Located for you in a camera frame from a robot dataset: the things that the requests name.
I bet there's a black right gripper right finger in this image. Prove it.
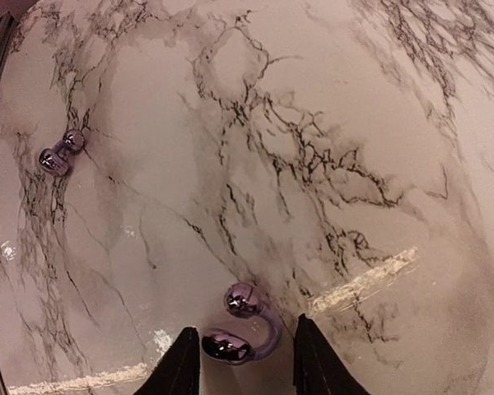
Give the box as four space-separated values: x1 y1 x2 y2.
293 314 370 395

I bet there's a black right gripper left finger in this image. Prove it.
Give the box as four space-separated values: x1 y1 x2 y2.
134 327 201 395

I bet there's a purple earbud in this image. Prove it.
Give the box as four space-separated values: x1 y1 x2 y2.
201 282 284 365
38 129 86 177

